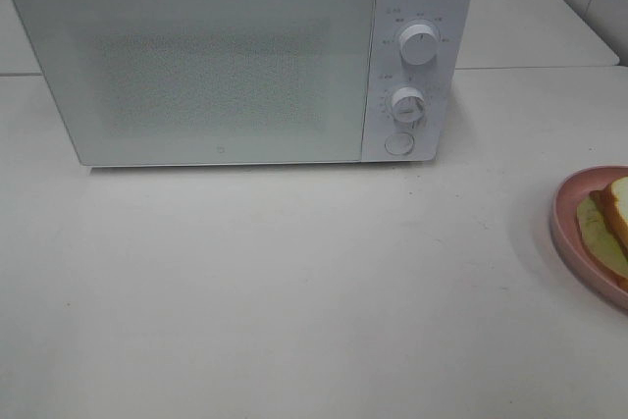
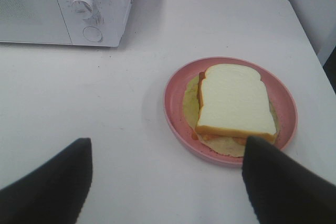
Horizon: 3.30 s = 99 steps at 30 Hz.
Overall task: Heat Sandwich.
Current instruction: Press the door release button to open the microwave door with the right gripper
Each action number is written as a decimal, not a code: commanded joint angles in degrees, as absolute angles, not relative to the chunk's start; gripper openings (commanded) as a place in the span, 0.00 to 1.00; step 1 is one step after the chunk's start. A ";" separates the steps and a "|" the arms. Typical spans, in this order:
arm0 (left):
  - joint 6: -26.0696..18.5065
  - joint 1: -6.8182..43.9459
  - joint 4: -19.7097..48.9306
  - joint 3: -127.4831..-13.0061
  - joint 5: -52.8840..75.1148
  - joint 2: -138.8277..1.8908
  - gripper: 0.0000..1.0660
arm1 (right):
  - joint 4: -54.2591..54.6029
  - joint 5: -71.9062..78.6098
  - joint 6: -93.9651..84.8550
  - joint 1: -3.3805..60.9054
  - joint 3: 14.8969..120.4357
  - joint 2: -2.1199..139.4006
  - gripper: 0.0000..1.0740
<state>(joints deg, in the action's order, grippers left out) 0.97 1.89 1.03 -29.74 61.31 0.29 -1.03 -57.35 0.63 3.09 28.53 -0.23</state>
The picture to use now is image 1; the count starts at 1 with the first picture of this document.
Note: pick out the round white door button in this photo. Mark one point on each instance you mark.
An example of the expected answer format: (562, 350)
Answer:
(400, 143)

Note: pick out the pink round plate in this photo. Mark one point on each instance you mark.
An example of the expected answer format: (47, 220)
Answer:
(566, 238)

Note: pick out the white bread sandwich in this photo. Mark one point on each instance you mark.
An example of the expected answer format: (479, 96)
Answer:
(602, 221)

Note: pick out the white microwave door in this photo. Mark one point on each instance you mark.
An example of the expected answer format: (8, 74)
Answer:
(195, 82)

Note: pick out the lower white timer knob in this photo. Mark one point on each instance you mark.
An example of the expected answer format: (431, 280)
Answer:
(407, 105)

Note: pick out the upper white power knob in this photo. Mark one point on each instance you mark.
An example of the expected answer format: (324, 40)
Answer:
(418, 42)

